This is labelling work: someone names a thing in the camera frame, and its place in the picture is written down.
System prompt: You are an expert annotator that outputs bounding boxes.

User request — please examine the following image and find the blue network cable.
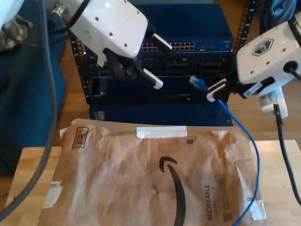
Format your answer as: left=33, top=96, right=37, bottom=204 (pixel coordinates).
left=189, top=75, right=261, bottom=226

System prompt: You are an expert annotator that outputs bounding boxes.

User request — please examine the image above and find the black rack server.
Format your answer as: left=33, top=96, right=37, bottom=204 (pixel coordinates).
left=86, top=54, right=233, bottom=78

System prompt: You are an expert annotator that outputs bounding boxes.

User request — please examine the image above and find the camouflage cloth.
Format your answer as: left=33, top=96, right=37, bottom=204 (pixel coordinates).
left=0, top=14, right=33, bottom=51

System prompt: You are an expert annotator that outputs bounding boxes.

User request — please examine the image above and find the brown paper mailer envelope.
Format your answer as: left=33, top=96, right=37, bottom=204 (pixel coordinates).
left=39, top=119, right=269, bottom=226

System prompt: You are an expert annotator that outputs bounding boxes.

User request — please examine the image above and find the blue sofa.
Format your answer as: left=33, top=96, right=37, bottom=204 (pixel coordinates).
left=0, top=14, right=67, bottom=177

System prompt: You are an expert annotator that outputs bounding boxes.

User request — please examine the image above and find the blue network switch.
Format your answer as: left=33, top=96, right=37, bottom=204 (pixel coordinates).
left=84, top=4, right=234, bottom=56

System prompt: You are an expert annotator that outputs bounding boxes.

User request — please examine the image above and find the black rack frame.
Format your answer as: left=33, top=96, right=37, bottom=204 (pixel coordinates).
left=69, top=0, right=257, bottom=105

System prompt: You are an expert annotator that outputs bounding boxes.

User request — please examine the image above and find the dark camera cable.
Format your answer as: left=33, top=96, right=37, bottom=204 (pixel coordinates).
left=272, top=103, right=301, bottom=206

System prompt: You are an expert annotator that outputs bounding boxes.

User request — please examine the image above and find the grey camera cable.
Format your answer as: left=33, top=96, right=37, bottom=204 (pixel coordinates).
left=0, top=0, right=58, bottom=218

